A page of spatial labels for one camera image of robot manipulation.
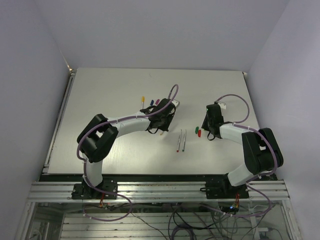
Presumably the red whiteboard marker pen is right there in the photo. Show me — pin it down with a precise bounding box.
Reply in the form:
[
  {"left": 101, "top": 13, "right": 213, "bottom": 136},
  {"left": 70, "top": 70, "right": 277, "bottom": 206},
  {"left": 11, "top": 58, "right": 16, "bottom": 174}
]
[{"left": 176, "top": 129, "right": 182, "bottom": 153}]

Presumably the orange whiteboard marker pen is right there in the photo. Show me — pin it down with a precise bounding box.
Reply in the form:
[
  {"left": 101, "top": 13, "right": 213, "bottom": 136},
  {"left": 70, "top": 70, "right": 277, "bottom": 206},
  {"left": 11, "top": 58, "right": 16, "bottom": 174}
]
[{"left": 141, "top": 96, "right": 145, "bottom": 109}]

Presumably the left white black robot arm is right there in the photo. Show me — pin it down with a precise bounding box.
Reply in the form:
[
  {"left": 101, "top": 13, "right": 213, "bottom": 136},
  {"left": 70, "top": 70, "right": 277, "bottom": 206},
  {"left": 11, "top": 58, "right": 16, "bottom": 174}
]
[{"left": 77, "top": 98, "right": 180, "bottom": 199}]

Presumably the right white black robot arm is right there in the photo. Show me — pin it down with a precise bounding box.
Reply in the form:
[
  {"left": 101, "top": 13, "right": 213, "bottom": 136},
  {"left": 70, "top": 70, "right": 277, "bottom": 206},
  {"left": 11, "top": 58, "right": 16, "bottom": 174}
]
[{"left": 202, "top": 102, "right": 284, "bottom": 198}]

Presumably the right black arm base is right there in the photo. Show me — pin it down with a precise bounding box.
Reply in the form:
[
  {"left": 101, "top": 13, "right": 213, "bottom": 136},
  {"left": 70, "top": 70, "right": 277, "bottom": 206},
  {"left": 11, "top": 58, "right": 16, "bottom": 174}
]
[{"left": 200, "top": 174, "right": 249, "bottom": 199}]

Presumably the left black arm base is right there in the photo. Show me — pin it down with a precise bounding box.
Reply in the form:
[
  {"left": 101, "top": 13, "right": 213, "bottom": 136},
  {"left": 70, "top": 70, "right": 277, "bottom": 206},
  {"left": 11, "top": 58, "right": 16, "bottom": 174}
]
[{"left": 71, "top": 178, "right": 118, "bottom": 200}]

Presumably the green whiteboard marker pen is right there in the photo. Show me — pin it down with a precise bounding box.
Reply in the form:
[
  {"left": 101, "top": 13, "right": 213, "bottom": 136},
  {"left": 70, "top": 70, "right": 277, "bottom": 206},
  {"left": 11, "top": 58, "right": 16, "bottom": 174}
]
[{"left": 182, "top": 129, "right": 187, "bottom": 152}]

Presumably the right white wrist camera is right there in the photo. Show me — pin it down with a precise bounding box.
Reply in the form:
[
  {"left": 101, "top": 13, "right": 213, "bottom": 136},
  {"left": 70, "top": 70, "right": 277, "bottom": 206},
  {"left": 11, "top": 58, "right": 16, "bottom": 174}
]
[{"left": 214, "top": 101, "right": 227, "bottom": 110}]

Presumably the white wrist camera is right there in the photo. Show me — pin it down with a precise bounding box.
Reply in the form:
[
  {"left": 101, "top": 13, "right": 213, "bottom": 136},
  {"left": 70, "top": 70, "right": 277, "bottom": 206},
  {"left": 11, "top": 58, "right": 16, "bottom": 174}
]
[
  {"left": 172, "top": 100, "right": 180, "bottom": 107},
  {"left": 214, "top": 101, "right": 227, "bottom": 110}
]

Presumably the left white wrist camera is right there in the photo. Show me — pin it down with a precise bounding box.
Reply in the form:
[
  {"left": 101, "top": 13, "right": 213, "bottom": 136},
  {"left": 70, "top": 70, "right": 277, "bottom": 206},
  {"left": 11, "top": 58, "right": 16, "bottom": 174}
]
[{"left": 172, "top": 100, "right": 180, "bottom": 107}]

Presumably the aluminium frame rail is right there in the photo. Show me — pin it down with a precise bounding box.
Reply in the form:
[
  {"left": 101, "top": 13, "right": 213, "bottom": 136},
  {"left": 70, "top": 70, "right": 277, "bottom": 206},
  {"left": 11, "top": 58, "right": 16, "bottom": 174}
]
[{"left": 27, "top": 180, "right": 290, "bottom": 203}]

